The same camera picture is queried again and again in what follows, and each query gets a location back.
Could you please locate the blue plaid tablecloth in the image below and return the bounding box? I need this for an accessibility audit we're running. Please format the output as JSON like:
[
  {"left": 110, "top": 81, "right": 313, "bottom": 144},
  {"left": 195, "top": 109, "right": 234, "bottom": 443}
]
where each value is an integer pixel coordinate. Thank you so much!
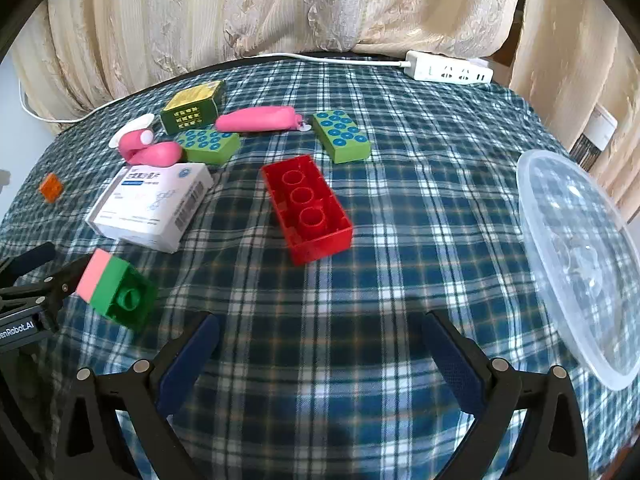
[{"left": 0, "top": 52, "right": 640, "bottom": 480}]

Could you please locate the orange building block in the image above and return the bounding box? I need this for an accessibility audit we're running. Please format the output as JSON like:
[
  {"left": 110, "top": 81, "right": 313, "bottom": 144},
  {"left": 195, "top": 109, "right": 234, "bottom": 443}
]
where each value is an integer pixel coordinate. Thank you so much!
[{"left": 39, "top": 173, "right": 65, "bottom": 204}]

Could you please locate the pink foam roller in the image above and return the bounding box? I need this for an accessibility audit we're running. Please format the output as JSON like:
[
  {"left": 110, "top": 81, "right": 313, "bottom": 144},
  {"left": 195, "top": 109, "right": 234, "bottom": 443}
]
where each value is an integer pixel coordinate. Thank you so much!
[
  {"left": 118, "top": 130, "right": 183, "bottom": 168},
  {"left": 215, "top": 105, "right": 312, "bottom": 134}
]

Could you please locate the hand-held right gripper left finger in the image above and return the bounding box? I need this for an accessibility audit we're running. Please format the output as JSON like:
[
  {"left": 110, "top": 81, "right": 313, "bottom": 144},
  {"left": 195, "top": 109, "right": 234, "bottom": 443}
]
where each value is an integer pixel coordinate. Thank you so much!
[{"left": 56, "top": 310, "right": 222, "bottom": 480}]

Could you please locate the clear plastic bowl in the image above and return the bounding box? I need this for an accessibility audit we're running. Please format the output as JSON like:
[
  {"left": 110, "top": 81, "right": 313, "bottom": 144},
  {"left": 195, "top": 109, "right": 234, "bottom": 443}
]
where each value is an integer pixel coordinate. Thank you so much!
[{"left": 516, "top": 149, "right": 640, "bottom": 392}]

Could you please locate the dark green cardboard box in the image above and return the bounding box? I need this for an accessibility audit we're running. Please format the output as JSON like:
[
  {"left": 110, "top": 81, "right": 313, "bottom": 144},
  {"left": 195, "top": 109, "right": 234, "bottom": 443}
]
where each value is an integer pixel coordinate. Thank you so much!
[{"left": 160, "top": 80, "right": 227, "bottom": 136}]

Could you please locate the green block with blue dots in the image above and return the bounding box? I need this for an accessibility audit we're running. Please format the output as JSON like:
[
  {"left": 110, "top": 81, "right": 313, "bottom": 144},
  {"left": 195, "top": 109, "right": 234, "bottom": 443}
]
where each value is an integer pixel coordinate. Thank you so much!
[
  {"left": 177, "top": 127, "right": 241, "bottom": 165},
  {"left": 312, "top": 109, "right": 372, "bottom": 165}
]

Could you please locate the white tower heater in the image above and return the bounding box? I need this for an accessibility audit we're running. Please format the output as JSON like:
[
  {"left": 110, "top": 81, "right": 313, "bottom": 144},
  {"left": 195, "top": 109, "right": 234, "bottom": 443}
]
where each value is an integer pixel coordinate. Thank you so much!
[{"left": 569, "top": 104, "right": 619, "bottom": 173}]

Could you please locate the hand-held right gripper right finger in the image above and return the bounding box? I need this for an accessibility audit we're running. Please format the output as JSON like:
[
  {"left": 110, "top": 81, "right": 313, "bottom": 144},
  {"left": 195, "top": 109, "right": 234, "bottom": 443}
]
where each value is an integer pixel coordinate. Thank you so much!
[{"left": 421, "top": 309, "right": 588, "bottom": 480}]

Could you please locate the white medicine box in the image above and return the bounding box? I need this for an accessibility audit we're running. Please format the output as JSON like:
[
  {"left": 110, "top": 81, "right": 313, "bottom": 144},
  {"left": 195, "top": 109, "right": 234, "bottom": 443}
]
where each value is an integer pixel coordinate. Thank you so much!
[{"left": 85, "top": 162, "right": 214, "bottom": 254}]

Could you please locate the green and pink block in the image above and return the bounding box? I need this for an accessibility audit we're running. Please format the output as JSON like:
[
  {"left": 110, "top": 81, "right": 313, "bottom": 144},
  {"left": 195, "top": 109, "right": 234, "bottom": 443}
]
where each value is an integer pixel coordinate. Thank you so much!
[{"left": 75, "top": 249, "right": 157, "bottom": 332}]

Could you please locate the red building block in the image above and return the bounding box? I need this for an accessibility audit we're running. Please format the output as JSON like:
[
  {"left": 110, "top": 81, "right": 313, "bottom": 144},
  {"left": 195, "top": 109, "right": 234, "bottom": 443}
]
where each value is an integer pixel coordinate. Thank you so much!
[{"left": 261, "top": 155, "right": 354, "bottom": 266}]

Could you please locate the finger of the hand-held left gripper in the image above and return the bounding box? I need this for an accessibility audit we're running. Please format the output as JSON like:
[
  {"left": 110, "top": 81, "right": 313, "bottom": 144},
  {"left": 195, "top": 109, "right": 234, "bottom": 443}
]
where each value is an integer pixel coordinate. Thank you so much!
[
  {"left": 0, "top": 241, "right": 57, "bottom": 283},
  {"left": 0, "top": 254, "right": 93, "bottom": 332}
]

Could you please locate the cream embossed curtain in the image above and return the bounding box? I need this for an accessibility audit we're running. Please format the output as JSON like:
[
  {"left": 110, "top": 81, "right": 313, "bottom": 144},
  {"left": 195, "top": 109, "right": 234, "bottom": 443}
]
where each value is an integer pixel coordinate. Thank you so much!
[
  {"left": 10, "top": 0, "right": 523, "bottom": 136},
  {"left": 510, "top": 0, "right": 640, "bottom": 221}
]

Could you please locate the white power strip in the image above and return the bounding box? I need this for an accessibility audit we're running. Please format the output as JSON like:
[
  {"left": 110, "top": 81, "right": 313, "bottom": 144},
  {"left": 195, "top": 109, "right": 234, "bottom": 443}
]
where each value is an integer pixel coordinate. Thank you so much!
[{"left": 405, "top": 50, "right": 494, "bottom": 85}]

